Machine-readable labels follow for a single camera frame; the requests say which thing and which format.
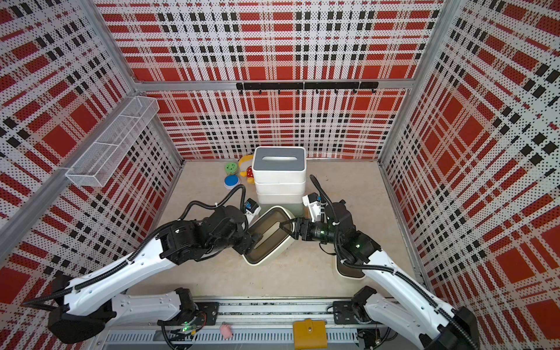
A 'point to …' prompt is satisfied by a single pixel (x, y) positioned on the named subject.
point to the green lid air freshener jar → (231, 168)
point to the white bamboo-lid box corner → (280, 187)
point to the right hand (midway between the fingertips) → (288, 228)
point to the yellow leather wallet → (310, 335)
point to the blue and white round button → (230, 181)
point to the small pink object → (226, 331)
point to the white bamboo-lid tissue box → (280, 195)
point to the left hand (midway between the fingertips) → (254, 231)
